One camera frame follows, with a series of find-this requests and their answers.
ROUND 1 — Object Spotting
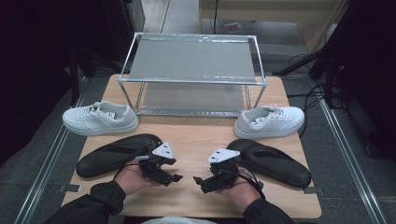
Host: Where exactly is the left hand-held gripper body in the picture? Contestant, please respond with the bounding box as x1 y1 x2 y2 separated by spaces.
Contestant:
138 142 177 181

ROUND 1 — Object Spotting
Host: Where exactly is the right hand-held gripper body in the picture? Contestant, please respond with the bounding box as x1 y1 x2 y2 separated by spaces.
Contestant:
206 147 241 187

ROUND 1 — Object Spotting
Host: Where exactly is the black slipper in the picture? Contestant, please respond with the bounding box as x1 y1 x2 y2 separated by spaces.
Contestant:
226 138 312 189
76 133 163 179

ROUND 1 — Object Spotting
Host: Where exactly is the white sneaker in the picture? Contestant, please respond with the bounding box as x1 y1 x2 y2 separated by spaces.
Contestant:
62 101 139 137
233 104 305 140

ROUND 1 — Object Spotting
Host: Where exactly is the metal shoe rack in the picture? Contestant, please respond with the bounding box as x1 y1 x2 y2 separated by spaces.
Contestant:
117 32 269 119

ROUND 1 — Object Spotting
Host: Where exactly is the person's right hand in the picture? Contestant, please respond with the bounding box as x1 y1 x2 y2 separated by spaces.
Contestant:
214 175 262 214

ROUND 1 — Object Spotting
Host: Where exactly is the person's left hand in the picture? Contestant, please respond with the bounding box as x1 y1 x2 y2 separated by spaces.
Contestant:
114 163 163 196

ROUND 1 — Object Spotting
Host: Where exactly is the person's light clothing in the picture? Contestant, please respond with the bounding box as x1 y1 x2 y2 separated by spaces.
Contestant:
141 215 218 224

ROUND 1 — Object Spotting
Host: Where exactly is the grey tape piece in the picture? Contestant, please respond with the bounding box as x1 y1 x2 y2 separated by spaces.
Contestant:
303 186 325 195
59 184 82 193

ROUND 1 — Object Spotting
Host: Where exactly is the black stand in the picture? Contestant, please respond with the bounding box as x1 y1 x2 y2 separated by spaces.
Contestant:
274 43 340 110
68 46 125 106

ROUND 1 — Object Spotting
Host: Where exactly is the red label booklet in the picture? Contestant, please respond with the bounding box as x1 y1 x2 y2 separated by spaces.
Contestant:
223 21 244 35

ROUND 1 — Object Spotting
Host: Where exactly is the wooden cabinet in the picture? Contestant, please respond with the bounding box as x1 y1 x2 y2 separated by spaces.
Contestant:
199 0 349 54

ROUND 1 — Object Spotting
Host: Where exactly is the dark curtain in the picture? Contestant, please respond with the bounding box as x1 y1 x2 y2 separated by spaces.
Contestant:
0 0 144 166
314 0 396 160

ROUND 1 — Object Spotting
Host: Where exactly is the left hand-held gripper cable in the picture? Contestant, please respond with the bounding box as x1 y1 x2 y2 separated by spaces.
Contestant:
113 148 150 180

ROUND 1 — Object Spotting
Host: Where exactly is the hand-held gripper cable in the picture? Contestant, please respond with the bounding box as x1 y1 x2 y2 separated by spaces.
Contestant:
113 148 150 180
236 167 266 200

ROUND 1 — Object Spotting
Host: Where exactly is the right hand-held gripper cable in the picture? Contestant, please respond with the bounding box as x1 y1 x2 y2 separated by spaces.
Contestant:
236 167 266 200

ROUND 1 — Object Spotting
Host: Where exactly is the black floor cable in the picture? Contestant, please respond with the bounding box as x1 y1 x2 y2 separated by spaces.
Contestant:
286 52 328 138

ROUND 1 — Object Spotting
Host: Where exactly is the metal floor rail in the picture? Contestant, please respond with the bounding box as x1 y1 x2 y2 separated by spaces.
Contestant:
318 99 389 224
13 77 92 224
158 0 172 34

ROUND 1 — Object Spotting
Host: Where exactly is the thin black hanging cable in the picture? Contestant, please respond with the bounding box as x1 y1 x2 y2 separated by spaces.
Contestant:
213 0 219 35

